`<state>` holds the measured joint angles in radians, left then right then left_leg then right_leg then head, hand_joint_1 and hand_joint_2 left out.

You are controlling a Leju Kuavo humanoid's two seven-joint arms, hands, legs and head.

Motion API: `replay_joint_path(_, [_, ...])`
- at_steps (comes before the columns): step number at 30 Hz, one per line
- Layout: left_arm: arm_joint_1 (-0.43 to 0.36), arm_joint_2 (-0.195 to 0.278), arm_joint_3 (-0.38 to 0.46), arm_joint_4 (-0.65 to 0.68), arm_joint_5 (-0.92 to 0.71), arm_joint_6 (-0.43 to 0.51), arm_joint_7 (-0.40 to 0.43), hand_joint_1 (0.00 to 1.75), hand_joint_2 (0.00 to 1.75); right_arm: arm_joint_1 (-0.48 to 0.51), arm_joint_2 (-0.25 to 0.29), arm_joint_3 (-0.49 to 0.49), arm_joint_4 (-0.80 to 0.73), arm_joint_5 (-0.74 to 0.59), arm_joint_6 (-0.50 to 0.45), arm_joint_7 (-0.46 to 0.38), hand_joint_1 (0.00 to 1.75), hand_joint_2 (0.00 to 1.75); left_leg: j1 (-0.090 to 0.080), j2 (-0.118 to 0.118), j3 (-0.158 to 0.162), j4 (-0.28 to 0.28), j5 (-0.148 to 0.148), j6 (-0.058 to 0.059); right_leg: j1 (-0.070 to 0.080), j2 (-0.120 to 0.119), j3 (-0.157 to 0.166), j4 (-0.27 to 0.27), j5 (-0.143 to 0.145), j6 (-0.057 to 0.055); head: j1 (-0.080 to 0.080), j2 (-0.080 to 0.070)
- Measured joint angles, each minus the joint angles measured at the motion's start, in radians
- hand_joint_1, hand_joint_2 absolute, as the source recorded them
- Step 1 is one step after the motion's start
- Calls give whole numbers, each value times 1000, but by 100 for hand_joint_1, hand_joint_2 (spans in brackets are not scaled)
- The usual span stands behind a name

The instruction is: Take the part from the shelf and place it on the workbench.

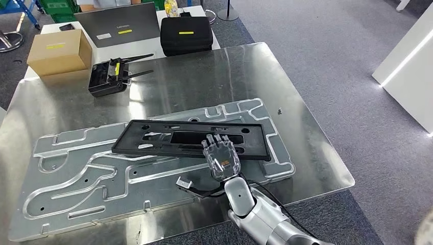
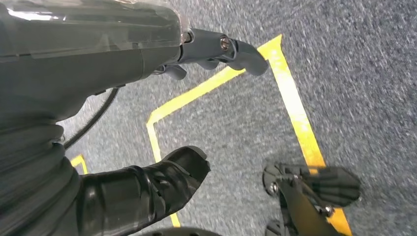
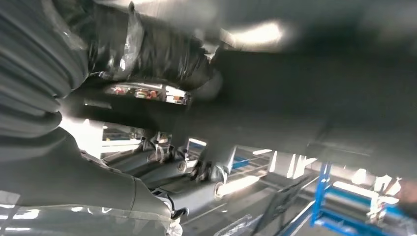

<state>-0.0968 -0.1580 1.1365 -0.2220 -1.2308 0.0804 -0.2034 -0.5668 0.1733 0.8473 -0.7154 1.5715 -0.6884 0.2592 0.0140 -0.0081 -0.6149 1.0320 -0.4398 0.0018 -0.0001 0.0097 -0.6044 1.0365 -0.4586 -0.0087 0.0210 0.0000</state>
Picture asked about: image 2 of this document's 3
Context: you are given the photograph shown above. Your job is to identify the robot left leg black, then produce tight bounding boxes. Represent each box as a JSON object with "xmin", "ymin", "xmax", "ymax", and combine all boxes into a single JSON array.
[{"xmin": 76, "ymin": 146, "xmax": 211, "ymax": 236}]

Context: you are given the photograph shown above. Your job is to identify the robot left foot black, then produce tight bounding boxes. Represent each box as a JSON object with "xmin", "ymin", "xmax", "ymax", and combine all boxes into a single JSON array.
[{"xmin": 262, "ymin": 162, "xmax": 361, "ymax": 236}]

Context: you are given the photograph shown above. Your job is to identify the black cable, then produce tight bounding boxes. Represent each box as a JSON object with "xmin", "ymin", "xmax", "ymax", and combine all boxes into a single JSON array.
[{"xmin": 62, "ymin": 87, "xmax": 120, "ymax": 150}]

